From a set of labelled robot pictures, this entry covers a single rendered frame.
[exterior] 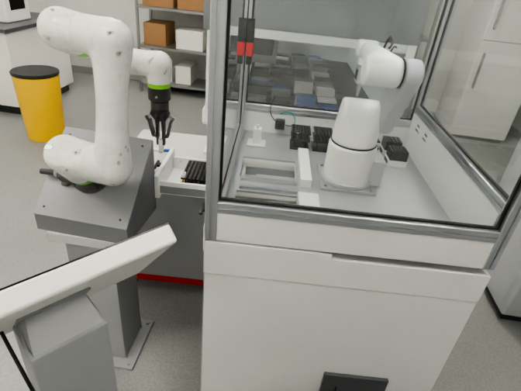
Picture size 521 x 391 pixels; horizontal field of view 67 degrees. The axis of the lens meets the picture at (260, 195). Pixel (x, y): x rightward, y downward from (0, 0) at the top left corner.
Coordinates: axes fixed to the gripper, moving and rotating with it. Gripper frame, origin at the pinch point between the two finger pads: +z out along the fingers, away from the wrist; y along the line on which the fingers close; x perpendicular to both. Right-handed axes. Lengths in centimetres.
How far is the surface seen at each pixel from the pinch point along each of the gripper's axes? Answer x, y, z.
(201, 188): 15.8, -20.8, 11.1
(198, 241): -8, -16, 58
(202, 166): -0.7, -18.6, 8.9
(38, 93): -187, 163, 49
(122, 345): 38, 11, 88
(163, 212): -8.2, 2.5, 41.6
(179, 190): 16.0, -11.6, 12.9
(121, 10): -429, 169, 4
